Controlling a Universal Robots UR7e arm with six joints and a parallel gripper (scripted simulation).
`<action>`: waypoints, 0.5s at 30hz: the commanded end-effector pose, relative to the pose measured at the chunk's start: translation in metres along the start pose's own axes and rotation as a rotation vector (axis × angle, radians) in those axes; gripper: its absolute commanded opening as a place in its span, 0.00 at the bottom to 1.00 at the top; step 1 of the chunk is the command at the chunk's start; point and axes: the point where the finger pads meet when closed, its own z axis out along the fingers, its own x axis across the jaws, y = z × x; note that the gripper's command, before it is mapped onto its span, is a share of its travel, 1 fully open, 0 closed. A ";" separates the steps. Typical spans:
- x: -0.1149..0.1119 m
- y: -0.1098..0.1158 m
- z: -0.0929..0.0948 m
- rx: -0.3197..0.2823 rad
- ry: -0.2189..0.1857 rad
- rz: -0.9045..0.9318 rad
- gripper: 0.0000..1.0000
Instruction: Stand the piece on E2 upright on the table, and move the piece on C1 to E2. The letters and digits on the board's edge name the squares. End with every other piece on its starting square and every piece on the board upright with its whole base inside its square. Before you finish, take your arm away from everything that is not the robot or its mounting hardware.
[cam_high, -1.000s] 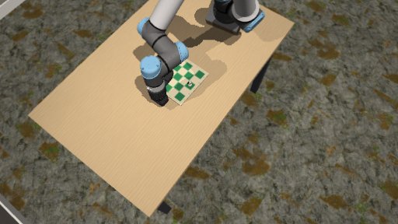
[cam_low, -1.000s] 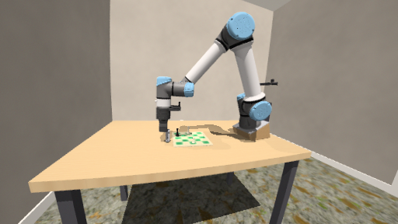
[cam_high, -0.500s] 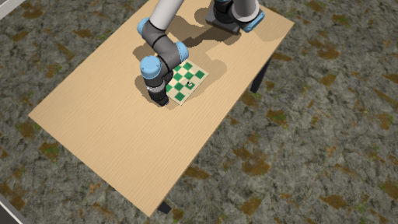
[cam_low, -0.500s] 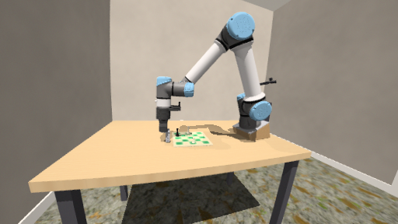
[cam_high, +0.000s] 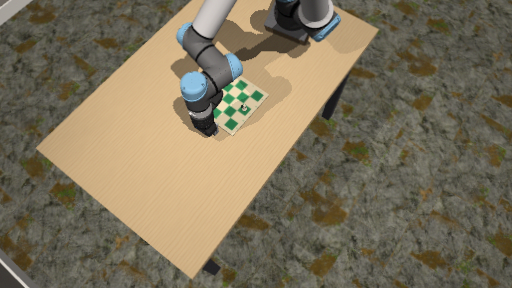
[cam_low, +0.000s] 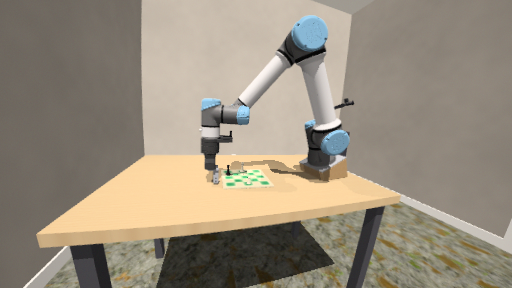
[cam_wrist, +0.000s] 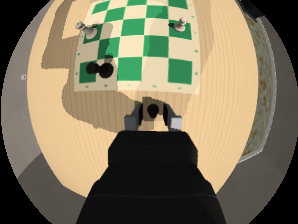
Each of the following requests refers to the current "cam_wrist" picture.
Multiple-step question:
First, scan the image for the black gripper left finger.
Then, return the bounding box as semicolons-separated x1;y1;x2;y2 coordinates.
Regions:
124;103;143;131

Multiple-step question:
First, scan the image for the green and cream chessboard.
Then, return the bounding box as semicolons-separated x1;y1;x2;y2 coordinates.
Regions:
74;0;200;95

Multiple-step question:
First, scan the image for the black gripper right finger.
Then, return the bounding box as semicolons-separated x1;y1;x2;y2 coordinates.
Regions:
163;104;183;131

